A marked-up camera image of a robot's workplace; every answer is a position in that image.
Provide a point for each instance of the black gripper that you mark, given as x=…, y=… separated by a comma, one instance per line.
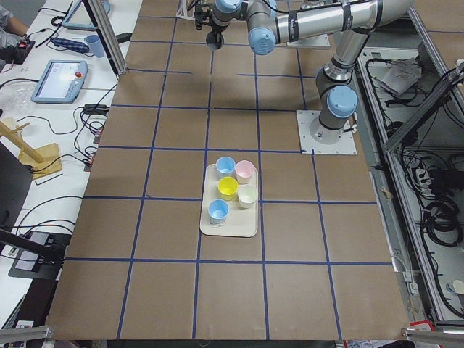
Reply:
x=214, y=39

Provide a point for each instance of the pale grey plastic cup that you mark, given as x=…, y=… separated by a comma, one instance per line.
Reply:
x=215, y=40

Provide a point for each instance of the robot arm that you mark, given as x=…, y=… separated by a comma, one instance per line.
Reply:
x=308, y=27

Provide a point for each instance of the blue cup on desk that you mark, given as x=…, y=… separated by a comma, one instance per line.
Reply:
x=95, y=45

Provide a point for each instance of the blue plastic cup on tray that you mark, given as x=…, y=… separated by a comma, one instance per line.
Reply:
x=225, y=167

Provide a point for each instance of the pink plastic cup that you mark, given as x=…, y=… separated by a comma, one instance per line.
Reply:
x=244, y=170

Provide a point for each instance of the yellow plastic cup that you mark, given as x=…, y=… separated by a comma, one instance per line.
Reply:
x=227, y=188

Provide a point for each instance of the pale green plastic cup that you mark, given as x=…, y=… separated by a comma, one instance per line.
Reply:
x=247, y=195

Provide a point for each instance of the light blue cup front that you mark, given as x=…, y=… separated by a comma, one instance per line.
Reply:
x=218, y=211

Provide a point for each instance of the wooden cup stand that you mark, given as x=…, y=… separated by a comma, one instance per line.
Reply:
x=44, y=160

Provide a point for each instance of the teach pendant far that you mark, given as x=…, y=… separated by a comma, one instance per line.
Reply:
x=78, y=18

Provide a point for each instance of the teach pendant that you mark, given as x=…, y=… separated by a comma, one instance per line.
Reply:
x=60, y=82
x=78, y=18

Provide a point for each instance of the black power adapter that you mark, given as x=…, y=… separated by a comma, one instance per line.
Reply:
x=95, y=109

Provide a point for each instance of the blue plaid folded umbrella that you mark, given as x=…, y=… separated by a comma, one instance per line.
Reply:
x=75, y=46

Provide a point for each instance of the teach pendant near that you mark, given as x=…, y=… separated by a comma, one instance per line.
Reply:
x=60, y=82

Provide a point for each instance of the cream plastic tray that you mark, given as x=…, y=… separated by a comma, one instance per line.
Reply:
x=239, y=222

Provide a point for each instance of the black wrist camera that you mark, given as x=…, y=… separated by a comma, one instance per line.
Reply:
x=201, y=15

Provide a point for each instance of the white wire cup rack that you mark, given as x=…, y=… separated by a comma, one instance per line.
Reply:
x=184, y=11

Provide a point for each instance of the aluminium frame post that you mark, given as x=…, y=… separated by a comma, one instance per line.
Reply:
x=100, y=20

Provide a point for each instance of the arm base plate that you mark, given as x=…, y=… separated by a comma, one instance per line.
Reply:
x=315, y=139

